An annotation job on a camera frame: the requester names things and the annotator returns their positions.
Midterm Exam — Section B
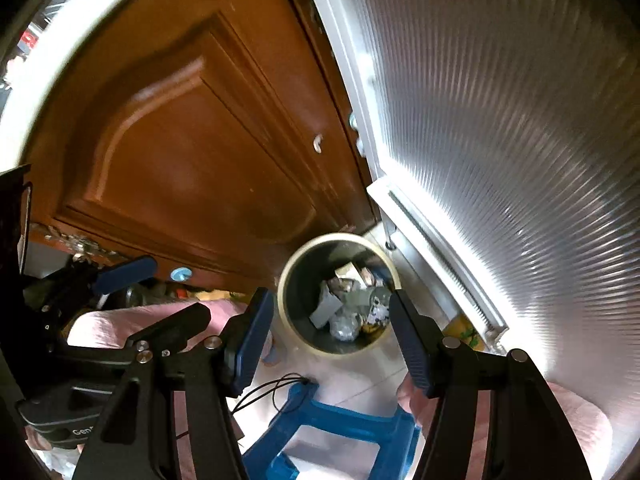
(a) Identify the round trash bin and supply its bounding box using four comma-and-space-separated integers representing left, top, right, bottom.
277, 232, 401, 359

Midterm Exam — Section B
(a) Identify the ornate metal handle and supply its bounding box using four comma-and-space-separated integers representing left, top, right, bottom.
29, 224, 119, 264

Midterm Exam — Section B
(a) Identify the person's right leg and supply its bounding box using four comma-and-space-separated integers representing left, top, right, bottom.
397, 374, 617, 480

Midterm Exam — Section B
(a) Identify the person's left leg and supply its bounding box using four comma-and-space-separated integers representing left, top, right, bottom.
66, 299, 274, 362

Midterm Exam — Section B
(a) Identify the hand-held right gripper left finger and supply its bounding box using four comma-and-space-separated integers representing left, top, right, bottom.
72, 287, 276, 480

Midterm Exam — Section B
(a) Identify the blue plastic stool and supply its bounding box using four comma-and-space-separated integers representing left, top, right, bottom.
242, 379, 422, 480

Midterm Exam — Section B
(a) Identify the clear door knob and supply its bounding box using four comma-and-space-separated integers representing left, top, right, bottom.
348, 112, 366, 157

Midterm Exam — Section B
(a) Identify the thin black cord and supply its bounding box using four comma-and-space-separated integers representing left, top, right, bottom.
232, 372, 322, 417

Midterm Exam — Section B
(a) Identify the ribbed glass door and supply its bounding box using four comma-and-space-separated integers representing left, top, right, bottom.
294, 0, 640, 412

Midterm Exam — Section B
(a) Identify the white plastic bag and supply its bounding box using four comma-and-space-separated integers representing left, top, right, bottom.
29, 439, 82, 480

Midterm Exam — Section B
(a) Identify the white cardboard carton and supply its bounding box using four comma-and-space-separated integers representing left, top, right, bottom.
309, 282, 346, 330

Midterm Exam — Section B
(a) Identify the wooden cabinet door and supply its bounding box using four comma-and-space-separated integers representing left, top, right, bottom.
24, 0, 387, 287

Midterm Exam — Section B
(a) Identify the person's leg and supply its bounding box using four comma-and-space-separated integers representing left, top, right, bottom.
66, 299, 274, 362
397, 374, 617, 480

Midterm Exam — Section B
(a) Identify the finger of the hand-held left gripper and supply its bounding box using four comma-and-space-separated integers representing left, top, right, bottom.
122, 302, 212, 364
49, 254, 158, 322

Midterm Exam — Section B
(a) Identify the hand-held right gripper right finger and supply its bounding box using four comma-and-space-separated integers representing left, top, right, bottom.
389, 289, 587, 480

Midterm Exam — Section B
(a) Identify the yellow slipper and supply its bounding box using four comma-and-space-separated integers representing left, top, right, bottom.
442, 312, 484, 352

